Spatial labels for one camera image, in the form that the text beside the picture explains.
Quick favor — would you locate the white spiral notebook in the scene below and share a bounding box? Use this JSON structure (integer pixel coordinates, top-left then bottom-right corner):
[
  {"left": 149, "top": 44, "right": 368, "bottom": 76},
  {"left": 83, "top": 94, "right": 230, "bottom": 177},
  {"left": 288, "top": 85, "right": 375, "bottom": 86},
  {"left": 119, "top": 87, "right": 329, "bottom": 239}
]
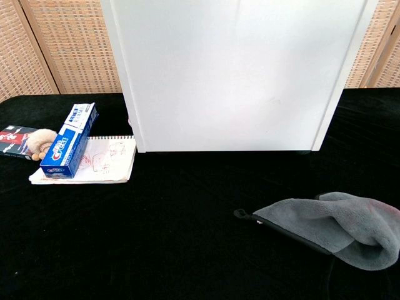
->
[{"left": 29, "top": 134, "right": 138, "bottom": 186}]

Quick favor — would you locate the beige fluffy pompom keychain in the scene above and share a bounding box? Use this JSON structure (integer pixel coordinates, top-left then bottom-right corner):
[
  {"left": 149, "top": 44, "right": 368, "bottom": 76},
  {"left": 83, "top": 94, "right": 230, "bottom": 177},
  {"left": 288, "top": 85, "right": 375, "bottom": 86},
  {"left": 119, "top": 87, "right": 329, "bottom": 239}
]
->
[{"left": 24, "top": 128, "right": 59, "bottom": 163}]

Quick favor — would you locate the grey microfibre cloth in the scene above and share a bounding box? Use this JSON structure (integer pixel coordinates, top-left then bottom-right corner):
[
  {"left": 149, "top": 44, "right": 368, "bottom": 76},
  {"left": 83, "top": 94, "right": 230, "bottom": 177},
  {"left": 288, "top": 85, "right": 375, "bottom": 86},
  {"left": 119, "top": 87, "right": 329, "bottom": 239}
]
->
[{"left": 233, "top": 191, "right": 400, "bottom": 271}]

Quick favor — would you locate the blue toothpaste box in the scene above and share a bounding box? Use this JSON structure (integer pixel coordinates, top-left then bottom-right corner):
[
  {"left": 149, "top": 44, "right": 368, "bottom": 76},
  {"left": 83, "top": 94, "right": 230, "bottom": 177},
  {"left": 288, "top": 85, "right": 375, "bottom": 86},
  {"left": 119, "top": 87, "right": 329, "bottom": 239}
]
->
[{"left": 39, "top": 102, "right": 99, "bottom": 179}]

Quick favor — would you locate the white upright board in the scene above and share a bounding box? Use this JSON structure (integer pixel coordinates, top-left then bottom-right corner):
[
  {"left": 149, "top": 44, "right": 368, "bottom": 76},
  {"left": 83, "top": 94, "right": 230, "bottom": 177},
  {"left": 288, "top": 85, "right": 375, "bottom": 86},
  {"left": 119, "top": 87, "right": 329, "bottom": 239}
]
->
[{"left": 100, "top": 0, "right": 379, "bottom": 154}]

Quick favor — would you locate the black velvet tablecloth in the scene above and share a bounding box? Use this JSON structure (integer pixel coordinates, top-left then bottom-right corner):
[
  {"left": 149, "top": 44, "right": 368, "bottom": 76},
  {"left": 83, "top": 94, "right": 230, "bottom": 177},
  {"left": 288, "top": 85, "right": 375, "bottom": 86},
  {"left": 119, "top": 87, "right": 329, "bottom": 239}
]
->
[{"left": 0, "top": 87, "right": 400, "bottom": 300}]

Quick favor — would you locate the black red printed box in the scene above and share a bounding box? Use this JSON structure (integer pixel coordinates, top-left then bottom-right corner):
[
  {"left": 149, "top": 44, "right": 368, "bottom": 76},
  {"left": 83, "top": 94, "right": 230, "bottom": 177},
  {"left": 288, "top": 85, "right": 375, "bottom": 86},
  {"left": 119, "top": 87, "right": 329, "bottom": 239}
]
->
[{"left": 0, "top": 125, "right": 34, "bottom": 161}]

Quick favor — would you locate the woven rattan folding screen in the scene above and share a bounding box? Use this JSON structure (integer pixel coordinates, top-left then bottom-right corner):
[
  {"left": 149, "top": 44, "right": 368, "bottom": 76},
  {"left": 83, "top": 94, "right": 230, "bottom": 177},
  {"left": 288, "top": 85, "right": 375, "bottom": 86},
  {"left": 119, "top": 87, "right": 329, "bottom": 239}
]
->
[{"left": 0, "top": 0, "right": 400, "bottom": 103}]

